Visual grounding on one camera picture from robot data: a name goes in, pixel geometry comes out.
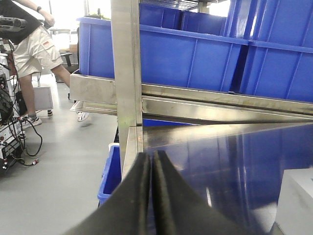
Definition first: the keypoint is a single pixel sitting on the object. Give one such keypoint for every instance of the person in beige shorts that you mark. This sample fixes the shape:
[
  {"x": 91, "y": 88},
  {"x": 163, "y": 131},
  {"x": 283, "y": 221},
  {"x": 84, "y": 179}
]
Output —
[{"x": 34, "y": 50}]

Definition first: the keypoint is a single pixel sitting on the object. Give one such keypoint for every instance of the stainless steel shelf rack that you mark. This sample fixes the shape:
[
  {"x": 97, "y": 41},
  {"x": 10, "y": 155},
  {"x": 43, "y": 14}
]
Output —
[{"x": 131, "y": 101}]

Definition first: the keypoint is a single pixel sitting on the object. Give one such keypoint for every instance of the gray hollow cube base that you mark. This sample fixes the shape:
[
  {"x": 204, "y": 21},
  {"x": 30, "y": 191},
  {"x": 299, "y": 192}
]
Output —
[{"x": 294, "y": 214}]

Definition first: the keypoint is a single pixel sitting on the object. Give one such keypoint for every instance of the blue bin on shelf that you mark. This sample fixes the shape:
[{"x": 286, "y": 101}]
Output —
[
  {"x": 277, "y": 62},
  {"x": 169, "y": 56}
]

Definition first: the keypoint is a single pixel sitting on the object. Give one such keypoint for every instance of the blue bin left on shelf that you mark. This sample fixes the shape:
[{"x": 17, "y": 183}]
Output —
[{"x": 169, "y": 56}]

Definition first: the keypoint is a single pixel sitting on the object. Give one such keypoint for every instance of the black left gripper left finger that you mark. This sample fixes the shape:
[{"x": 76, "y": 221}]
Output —
[{"x": 125, "y": 212}]

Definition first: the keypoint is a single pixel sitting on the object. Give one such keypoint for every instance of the blue bin right on shelf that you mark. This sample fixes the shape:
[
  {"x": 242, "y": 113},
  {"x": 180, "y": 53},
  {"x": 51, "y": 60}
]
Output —
[{"x": 277, "y": 62}]

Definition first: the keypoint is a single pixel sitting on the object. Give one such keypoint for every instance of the equipment cart with cables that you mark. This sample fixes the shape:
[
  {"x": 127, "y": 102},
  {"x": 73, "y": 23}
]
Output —
[{"x": 12, "y": 136}]

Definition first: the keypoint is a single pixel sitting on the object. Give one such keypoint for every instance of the blue bin below table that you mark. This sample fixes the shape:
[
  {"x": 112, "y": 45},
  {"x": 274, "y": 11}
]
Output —
[{"x": 111, "y": 175}]

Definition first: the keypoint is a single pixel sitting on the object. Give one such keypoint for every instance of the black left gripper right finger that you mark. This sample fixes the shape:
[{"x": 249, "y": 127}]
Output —
[{"x": 179, "y": 210}]

